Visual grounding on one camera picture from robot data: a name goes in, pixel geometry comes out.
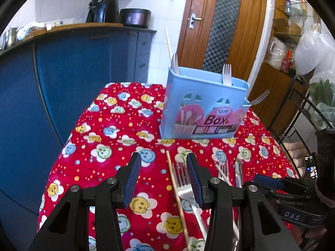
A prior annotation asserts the silver metal fork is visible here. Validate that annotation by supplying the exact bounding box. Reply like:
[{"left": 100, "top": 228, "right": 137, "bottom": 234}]
[{"left": 172, "top": 162, "right": 208, "bottom": 240}]

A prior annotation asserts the brown wooden chopstick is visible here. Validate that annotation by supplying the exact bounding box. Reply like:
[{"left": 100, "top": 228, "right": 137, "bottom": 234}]
[{"left": 166, "top": 151, "right": 191, "bottom": 251}]

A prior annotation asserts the white plastic spoon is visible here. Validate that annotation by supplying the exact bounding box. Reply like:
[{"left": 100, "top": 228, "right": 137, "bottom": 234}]
[{"left": 171, "top": 53, "right": 179, "bottom": 75}]

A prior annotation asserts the light wooden chopstick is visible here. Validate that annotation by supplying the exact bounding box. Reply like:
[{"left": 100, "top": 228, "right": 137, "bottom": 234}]
[{"left": 165, "top": 27, "right": 173, "bottom": 62}]

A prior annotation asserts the blue kitchen counter cabinet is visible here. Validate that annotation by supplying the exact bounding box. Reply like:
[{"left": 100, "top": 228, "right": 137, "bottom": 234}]
[{"left": 1, "top": 26, "right": 155, "bottom": 250}]

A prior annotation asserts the white plastic stick utensil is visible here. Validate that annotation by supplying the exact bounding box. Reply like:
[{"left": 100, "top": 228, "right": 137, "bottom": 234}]
[{"left": 215, "top": 161, "right": 239, "bottom": 241}]

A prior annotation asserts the tray of eggs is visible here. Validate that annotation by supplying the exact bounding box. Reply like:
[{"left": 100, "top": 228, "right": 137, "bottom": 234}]
[{"left": 281, "top": 142, "right": 312, "bottom": 178}]

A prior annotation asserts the dark metal spoon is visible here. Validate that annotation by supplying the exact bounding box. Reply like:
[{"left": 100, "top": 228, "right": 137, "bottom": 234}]
[{"left": 234, "top": 158, "right": 243, "bottom": 188}]

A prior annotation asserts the silver fork on right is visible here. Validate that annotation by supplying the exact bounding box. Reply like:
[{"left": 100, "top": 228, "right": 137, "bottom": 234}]
[{"left": 215, "top": 161, "right": 231, "bottom": 186}]

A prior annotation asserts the bag of green vegetables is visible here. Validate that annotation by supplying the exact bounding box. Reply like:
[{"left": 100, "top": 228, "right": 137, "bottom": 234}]
[{"left": 309, "top": 70, "right": 334, "bottom": 129}]

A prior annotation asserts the silver fork in side pocket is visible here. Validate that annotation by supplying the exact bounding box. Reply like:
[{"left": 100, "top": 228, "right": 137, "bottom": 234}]
[{"left": 250, "top": 90, "right": 270, "bottom": 106}]

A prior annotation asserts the red smiley-flower tablecloth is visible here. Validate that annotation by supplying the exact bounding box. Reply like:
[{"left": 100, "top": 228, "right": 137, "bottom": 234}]
[{"left": 39, "top": 83, "right": 296, "bottom": 250}]

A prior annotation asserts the blue plastic utensil box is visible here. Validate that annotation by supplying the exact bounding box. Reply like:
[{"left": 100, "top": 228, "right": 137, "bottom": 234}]
[{"left": 159, "top": 67, "right": 251, "bottom": 139}]

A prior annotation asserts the red sauce bottle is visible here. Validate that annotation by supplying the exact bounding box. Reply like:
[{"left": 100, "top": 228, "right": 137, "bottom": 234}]
[{"left": 281, "top": 45, "right": 294, "bottom": 73}]

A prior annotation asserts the white fork in box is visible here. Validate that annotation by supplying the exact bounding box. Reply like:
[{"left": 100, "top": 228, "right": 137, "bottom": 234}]
[{"left": 222, "top": 64, "right": 232, "bottom": 86}]

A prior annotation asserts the white plastic bag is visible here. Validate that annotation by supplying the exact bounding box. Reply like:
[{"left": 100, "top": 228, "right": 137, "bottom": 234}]
[{"left": 294, "top": 28, "right": 334, "bottom": 75}]

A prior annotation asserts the clear plastic jug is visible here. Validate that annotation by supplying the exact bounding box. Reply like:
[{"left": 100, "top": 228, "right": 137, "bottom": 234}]
[{"left": 267, "top": 37, "right": 287, "bottom": 70}]

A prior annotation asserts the wooden shelf cabinet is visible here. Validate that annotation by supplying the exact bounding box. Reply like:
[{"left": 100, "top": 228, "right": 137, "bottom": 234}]
[{"left": 249, "top": 0, "right": 321, "bottom": 136}]

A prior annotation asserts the glass jar on shelf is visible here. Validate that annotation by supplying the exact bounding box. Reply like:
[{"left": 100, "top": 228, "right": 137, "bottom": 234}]
[{"left": 284, "top": 0, "right": 292, "bottom": 16}]

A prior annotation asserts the wooden door with glass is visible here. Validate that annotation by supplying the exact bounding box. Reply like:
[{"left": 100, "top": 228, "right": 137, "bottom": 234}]
[{"left": 177, "top": 0, "right": 266, "bottom": 81}]

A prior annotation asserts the steel pot on counter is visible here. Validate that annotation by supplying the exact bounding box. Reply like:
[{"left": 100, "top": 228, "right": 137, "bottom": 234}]
[{"left": 2, "top": 27, "right": 18, "bottom": 50}]

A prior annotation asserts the white cloth on counter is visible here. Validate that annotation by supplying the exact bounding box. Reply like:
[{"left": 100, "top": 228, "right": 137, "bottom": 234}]
[{"left": 17, "top": 22, "right": 46, "bottom": 41}]

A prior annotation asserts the dark rice cooker pot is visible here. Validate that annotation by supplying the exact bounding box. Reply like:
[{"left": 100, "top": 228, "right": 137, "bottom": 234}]
[{"left": 117, "top": 9, "right": 151, "bottom": 28}]

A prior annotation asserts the black air fryer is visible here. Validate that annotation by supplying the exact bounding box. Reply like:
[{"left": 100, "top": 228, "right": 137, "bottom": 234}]
[{"left": 86, "top": 0, "right": 119, "bottom": 23}]

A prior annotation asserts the black wire rack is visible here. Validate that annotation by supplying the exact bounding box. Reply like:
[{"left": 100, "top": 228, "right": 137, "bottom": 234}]
[{"left": 266, "top": 74, "right": 328, "bottom": 163}]

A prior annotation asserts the silver door handle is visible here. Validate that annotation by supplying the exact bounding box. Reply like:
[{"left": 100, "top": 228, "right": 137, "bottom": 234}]
[{"left": 188, "top": 13, "right": 202, "bottom": 29}]

